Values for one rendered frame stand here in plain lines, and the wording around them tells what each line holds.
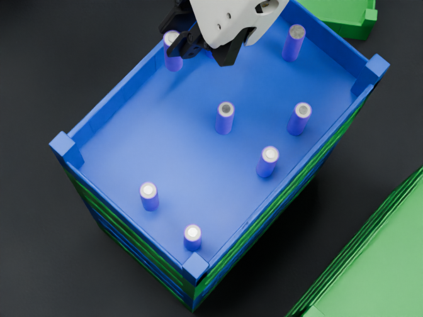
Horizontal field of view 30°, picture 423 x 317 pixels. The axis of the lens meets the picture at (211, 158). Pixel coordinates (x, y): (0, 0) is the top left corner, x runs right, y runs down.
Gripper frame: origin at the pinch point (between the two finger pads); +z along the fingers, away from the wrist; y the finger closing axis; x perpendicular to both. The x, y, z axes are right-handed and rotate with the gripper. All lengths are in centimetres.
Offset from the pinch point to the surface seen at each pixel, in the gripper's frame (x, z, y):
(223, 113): -5.6, 7.0, -6.2
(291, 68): -17.3, 8.4, -1.6
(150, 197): 3.1, 11.1, -12.3
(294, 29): -14.7, 2.5, 0.4
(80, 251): -6, 58, -7
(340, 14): -54, 35, 18
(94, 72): -15, 54, 21
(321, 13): -51, 37, 20
